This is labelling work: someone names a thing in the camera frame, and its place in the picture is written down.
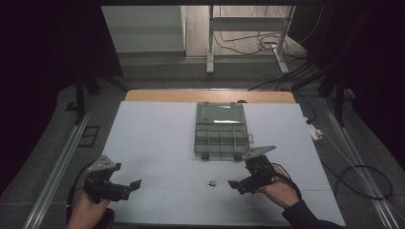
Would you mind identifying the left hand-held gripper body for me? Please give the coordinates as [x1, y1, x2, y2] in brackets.
[83, 155, 133, 204]

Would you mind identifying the thin white cable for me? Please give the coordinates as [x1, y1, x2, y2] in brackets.
[320, 129, 405, 222]

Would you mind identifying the person's right hand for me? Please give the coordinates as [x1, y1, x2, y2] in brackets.
[254, 165, 302, 210]

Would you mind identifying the right hand-held gripper black cable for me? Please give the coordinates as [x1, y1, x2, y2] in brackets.
[269, 162, 303, 202]

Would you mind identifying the person's left hand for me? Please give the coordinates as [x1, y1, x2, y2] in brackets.
[66, 190, 113, 229]

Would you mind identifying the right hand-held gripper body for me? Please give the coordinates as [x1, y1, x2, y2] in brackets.
[237, 145, 277, 196]

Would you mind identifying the tangle of floor cables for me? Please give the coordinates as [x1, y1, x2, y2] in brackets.
[212, 5, 326, 62]

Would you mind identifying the aluminium floor rail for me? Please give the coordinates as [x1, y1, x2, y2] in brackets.
[319, 96, 405, 229]
[22, 104, 96, 229]

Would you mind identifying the white cabinet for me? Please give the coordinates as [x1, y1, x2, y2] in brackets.
[101, 5, 187, 53]

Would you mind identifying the left hand-held gripper black cable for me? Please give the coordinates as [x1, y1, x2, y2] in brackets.
[65, 162, 94, 225]

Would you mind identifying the hand-held gripper black cable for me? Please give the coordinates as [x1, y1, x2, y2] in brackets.
[269, 162, 303, 202]
[65, 162, 94, 225]

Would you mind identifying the looped black cable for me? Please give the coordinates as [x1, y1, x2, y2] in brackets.
[332, 164, 394, 201]

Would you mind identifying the black metal stand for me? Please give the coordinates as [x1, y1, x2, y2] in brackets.
[74, 71, 129, 126]
[317, 61, 355, 128]

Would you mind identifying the grey plastic compartment box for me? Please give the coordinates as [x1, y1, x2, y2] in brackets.
[193, 101, 255, 161]

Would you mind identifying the bundle of black cables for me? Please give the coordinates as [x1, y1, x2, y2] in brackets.
[247, 59, 336, 93]

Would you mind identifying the white table mat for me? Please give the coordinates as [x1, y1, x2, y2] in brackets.
[101, 100, 347, 227]

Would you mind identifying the white metal desk frame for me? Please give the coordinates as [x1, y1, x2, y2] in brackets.
[205, 5, 295, 76]

